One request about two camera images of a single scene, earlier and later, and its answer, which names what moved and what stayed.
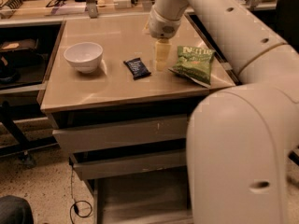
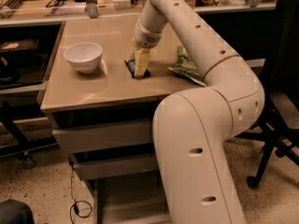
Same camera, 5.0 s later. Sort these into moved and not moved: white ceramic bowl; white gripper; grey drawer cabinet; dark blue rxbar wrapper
Moved: white gripper
Not moved: white ceramic bowl; dark blue rxbar wrapper; grey drawer cabinet
